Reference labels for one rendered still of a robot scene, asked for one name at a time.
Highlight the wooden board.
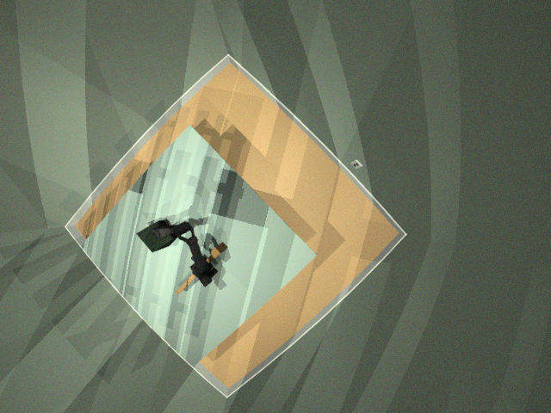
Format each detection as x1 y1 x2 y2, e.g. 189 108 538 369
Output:
176 256 214 295

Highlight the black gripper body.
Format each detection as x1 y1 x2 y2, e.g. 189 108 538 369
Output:
191 256 218 278

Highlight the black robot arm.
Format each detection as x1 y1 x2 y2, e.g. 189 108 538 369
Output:
152 221 212 287

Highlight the brown wooden post with slot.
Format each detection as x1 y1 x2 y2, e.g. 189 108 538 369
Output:
209 242 227 258

